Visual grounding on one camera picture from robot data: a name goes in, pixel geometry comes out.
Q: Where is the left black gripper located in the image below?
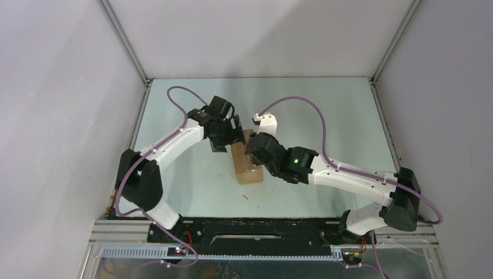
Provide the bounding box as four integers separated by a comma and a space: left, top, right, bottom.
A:
209, 115, 246, 153

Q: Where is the brown cardboard express box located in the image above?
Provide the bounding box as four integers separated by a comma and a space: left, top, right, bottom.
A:
231, 129, 263, 185

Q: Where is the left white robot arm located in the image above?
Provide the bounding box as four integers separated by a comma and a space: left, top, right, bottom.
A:
115, 96, 245, 242

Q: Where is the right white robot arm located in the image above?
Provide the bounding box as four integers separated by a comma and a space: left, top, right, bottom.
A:
247, 133, 420, 243

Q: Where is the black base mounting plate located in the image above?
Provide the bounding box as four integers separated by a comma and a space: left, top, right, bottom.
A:
170, 217, 372, 256

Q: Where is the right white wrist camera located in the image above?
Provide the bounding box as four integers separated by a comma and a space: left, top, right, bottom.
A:
252, 112, 277, 136

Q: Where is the right aluminium frame post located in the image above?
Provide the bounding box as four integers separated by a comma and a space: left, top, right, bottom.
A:
371, 0, 423, 84

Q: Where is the aluminium frame post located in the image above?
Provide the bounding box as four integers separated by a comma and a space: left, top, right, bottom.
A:
97, 0, 150, 87
371, 0, 423, 84

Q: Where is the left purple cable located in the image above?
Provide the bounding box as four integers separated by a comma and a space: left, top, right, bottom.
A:
113, 86, 209, 269

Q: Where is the grey slotted cable duct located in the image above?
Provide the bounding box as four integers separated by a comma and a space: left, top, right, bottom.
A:
100, 245, 342, 261

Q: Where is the left aluminium frame post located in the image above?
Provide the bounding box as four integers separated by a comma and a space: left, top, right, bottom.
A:
97, 0, 150, 87

